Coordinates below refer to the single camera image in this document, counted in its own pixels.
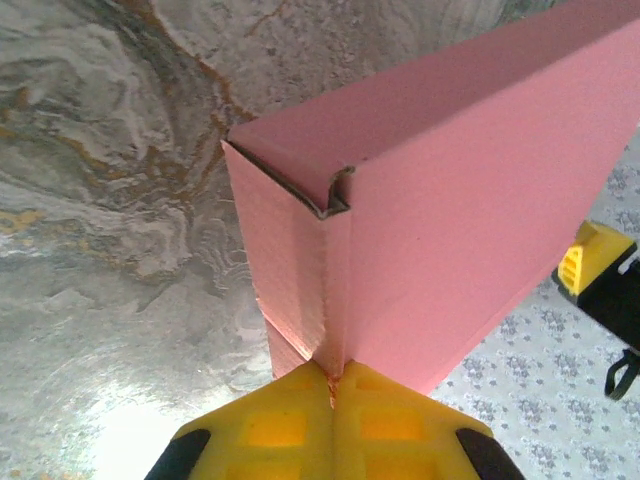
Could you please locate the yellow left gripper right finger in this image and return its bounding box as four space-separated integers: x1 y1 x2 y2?
333 359 519 480

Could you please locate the pink paper box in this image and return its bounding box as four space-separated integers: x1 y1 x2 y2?
220 0 640 394

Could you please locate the black strap loop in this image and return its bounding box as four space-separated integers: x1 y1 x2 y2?
603 347 640 401

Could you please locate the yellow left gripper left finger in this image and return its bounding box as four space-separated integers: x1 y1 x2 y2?
142 359 335 480

